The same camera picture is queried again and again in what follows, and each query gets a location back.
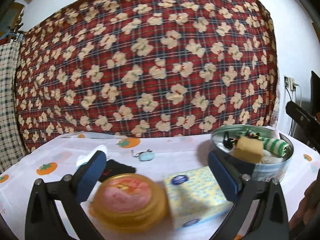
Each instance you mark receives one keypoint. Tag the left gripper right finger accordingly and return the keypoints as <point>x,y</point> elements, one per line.
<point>270,220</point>

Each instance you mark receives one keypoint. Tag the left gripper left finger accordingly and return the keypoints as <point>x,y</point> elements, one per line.
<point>43,220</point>

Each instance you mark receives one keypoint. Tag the green white striped towel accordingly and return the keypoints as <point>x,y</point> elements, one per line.
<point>275,146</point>

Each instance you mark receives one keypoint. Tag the yellow sponge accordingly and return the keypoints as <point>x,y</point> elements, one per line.
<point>250,150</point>

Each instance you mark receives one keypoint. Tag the white waffle towel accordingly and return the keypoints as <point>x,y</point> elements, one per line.
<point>84,159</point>

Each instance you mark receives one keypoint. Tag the black cloth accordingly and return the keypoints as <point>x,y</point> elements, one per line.
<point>114,168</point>

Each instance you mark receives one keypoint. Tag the light blue plush keychain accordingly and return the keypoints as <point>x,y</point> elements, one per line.
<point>147,155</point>

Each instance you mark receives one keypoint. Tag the person's right hand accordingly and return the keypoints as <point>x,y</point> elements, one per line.
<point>303,213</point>

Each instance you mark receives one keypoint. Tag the black monitor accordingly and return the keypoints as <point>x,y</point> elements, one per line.
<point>315,93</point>

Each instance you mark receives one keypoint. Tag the round metal cookie tin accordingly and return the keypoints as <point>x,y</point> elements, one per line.
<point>260,172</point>

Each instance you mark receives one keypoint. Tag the yellow tissue pack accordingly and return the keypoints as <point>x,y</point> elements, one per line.
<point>194,197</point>

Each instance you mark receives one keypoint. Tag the checkered hanging cloth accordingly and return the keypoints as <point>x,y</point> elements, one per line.
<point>12,147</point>

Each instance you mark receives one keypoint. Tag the amber round lidded container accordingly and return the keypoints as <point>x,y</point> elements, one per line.
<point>129,203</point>

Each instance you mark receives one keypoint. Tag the white fruit print tablecloth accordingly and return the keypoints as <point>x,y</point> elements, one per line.
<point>172,155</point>

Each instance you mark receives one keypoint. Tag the red plaid bear blanket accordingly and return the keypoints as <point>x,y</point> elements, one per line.
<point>147,68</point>

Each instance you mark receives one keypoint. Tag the wooden door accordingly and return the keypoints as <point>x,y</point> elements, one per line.
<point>12,19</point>

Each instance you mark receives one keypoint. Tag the wall power socket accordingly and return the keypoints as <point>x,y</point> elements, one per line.
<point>290,83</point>

